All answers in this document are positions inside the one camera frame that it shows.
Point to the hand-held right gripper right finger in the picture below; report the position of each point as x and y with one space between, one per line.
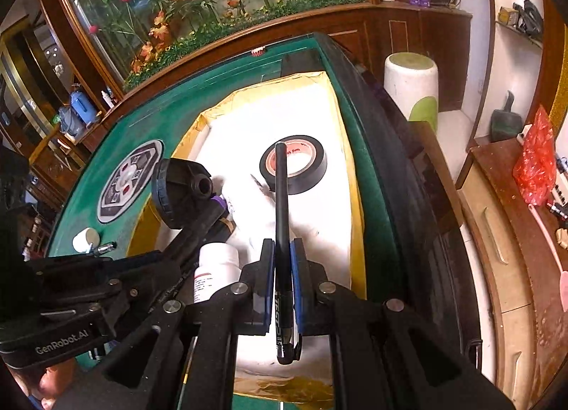
296 285

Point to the black tape roll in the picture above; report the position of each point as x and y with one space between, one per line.
310 170

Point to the wooden armchair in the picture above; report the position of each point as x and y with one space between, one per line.
57 157

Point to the clear pen black grip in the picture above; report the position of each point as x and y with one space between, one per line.
106 248

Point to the black round disc with knob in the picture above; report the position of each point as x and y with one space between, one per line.
173 197

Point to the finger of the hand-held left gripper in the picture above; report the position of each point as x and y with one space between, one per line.
195 234

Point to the white green round stool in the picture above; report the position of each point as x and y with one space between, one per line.
408 81

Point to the black power tool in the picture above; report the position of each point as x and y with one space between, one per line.
530 14

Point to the grey blue water jug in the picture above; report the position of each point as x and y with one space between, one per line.
67 122

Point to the dark green dustpan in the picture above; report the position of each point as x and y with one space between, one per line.
506 123

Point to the small white squeeze bottle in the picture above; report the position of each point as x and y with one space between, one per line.
108 98

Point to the curved wooden cabinet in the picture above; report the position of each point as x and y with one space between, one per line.
355 32

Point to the person's left hand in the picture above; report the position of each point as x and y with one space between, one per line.
40 385

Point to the wooden display cabinet gold trim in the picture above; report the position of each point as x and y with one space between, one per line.
26 81

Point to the white bottle red label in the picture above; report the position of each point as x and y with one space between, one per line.
217 263

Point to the small red white object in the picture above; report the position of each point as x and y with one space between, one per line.
258 53

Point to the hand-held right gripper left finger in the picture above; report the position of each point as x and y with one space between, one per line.
268 285

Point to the wooden sideboard cream drawers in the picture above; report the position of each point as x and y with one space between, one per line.
510 237

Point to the small purple capped bottle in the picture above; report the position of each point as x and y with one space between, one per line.
220 202

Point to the round grey table control panel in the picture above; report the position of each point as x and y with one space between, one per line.
128 179

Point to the blue thermos jug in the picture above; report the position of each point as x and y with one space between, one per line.
83 106

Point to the red plastic bag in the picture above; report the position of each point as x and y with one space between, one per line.
534 161

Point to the small yellow box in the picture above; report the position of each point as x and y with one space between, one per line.
506 15

